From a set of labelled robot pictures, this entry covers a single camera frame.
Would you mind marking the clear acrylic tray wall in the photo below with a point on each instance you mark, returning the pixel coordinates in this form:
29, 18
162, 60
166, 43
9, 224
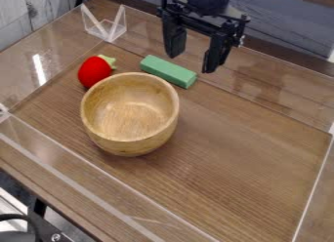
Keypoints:
111, 211

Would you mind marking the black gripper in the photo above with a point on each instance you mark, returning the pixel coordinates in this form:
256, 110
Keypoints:
204, 16

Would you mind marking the wooden bowl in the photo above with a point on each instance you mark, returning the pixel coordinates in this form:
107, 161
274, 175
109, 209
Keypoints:
130, 112

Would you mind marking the black table leg bracket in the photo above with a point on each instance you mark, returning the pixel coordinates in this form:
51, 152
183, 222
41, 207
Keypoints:
48, 232

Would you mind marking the red plush strawberry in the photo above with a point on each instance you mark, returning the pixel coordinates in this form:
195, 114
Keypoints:
96, 68

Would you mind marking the clear acrylic corner stand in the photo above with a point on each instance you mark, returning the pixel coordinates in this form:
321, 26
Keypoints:
105, 29

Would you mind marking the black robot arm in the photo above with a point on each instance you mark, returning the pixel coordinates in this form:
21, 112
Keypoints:
210, 17

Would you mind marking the green rectangular block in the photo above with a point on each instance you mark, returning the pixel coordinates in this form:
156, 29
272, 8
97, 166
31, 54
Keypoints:
172, 73

